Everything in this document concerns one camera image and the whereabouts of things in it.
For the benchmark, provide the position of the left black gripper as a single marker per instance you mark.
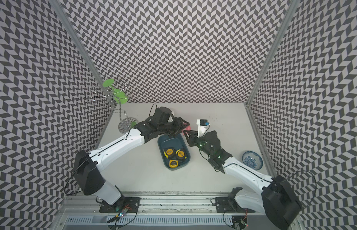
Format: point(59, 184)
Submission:
point(180, 126)

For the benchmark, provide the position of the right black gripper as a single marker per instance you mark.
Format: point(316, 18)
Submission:
point(193, 136)

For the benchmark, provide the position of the teal plastic storage box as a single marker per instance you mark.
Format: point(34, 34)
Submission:
point(177, 143)

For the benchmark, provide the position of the yellow black tape measure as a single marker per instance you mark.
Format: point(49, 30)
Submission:
point(169, 153)
point(180, 155)

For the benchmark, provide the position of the pink tape measure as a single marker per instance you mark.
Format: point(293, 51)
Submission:
point(187, 128)

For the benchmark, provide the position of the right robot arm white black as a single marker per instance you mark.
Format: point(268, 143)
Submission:
point(271, 196)

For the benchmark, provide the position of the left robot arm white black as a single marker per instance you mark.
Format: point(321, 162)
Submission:
point(89, 165)

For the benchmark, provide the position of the yellow square tape measure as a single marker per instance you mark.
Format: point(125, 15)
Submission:
point(173, 164)

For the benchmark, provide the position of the blue patterned plate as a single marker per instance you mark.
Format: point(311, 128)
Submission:
point(252, 160)

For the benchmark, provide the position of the lower green plastic cup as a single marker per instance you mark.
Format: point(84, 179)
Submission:
point(119, 96)

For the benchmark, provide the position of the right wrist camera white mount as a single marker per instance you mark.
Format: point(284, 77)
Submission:
point(203, 126)

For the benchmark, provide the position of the aluminium front rail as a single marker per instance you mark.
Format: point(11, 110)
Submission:
point(152, 203)

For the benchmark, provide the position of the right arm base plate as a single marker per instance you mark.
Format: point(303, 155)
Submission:
point(226, 204)

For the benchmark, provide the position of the metal wire cup stand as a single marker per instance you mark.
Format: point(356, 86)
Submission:
point(104, 96)

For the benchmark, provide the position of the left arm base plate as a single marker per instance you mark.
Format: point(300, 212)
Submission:
point(130, 204)

